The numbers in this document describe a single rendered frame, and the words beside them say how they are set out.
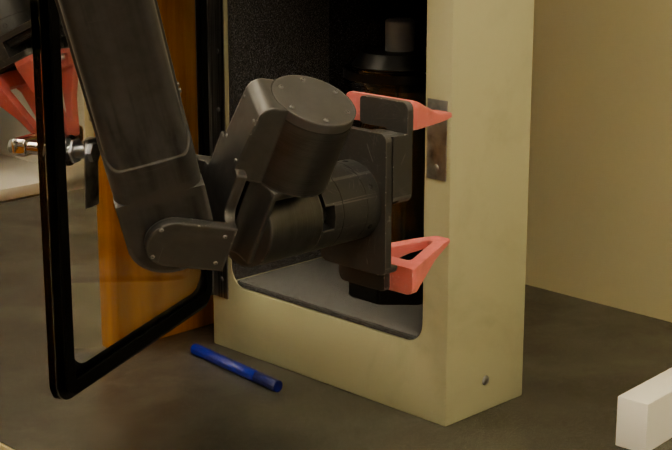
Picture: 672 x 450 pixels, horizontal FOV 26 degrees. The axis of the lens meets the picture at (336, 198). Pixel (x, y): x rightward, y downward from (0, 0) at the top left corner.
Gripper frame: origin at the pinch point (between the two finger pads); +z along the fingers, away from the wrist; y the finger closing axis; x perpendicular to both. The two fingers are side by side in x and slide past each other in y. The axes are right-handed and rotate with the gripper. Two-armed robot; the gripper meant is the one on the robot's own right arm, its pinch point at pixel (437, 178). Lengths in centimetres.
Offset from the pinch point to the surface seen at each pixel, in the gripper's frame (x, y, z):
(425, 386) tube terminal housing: 11.5, -22.9, 12.1
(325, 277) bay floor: 31.8, -18.5, 19.4
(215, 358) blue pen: 35.6, -25.3, 7.7
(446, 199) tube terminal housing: 9.4, -5.3, 12.1
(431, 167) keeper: 11.0, -2.7, 11.9
